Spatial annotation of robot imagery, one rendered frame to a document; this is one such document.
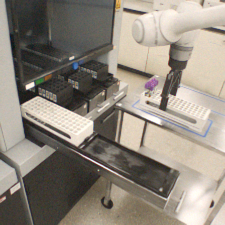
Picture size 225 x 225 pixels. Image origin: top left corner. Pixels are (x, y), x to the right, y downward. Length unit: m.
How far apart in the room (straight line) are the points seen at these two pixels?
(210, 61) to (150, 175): 2.31
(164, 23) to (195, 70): 2.31
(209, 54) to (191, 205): 1.94
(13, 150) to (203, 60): 2.47
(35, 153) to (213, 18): 0.76
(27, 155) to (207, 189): 1.08
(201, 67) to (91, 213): 2.14
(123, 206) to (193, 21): 1.29
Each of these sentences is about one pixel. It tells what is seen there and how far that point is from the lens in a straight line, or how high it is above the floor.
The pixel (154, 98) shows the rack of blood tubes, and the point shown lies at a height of 0.88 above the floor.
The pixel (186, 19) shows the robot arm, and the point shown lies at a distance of 0.72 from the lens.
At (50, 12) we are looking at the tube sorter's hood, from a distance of 0.89.
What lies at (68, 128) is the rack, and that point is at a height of 0.86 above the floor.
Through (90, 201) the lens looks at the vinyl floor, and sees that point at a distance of 1.67.
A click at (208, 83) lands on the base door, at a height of 0.21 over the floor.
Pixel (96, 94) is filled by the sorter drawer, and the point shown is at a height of 0.81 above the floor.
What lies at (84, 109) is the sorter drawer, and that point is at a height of 0.78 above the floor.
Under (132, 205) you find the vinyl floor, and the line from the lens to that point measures 1.68.
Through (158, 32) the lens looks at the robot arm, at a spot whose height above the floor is 1.21.
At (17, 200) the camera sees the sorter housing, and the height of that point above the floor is 0.57.
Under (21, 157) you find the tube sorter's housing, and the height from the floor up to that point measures 0.73.
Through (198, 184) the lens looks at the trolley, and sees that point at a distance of 1.56.
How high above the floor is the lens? 1.38
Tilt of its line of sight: 34 degrees down
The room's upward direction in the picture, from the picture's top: 6 degrees clockwise
